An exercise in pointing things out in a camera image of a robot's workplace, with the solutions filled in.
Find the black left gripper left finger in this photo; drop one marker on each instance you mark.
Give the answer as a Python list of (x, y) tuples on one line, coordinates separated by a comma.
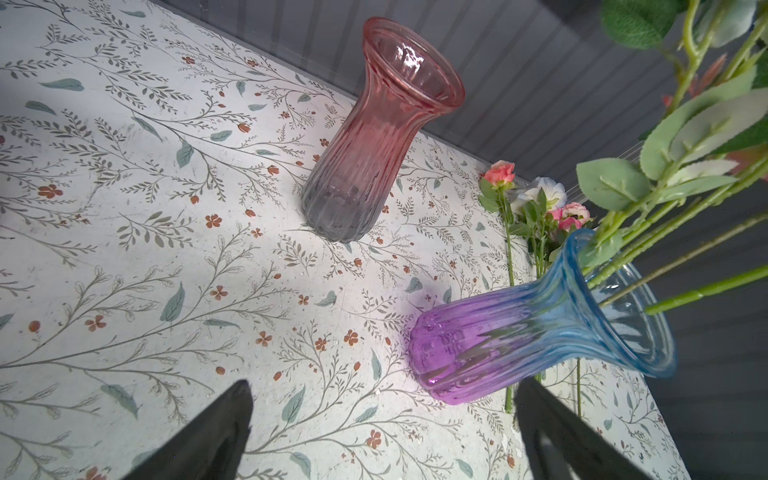
[(210, 446)]

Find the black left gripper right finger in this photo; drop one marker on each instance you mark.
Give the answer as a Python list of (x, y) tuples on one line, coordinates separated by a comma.
[(559, 445)]

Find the purple blue glass vase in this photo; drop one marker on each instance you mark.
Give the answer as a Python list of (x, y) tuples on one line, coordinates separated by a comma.
[(467, 349)]

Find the cream pink rose stem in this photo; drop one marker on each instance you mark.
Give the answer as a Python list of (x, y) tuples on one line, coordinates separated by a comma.
[(710, 290)]

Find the light blue peony flower stem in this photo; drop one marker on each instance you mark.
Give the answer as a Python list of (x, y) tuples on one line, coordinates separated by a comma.
[(719, 107)]

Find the pink grey glass vase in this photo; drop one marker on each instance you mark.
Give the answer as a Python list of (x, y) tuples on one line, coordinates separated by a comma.
[(408, 84)]

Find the floral table mat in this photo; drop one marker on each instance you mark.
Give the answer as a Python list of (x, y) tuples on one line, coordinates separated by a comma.
[(153, 252)]

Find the pale pink rose stem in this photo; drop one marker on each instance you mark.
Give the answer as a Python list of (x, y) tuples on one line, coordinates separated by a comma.
[(567, 219)]

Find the white blue rose stem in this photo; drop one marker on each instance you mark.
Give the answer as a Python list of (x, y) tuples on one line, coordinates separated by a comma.
[(536, 212)]

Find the magenta rose stem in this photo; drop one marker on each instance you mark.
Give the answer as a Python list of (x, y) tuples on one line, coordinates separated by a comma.
[(494, 184)]

